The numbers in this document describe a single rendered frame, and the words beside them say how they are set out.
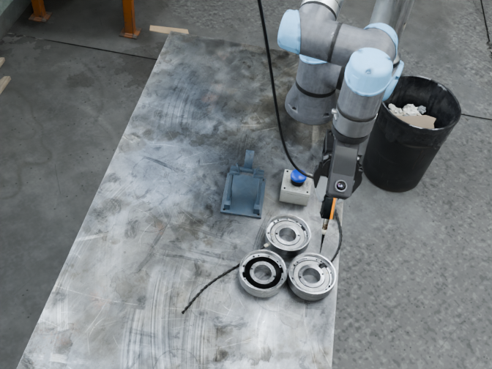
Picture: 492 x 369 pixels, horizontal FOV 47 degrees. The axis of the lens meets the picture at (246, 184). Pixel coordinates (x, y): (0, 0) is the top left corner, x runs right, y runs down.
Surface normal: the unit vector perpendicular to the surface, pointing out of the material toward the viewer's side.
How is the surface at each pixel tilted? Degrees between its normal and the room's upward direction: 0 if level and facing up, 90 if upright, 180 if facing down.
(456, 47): 0
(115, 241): 0
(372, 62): 0
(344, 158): 30
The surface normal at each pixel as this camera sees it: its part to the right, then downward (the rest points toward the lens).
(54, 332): 0.09, -0.65
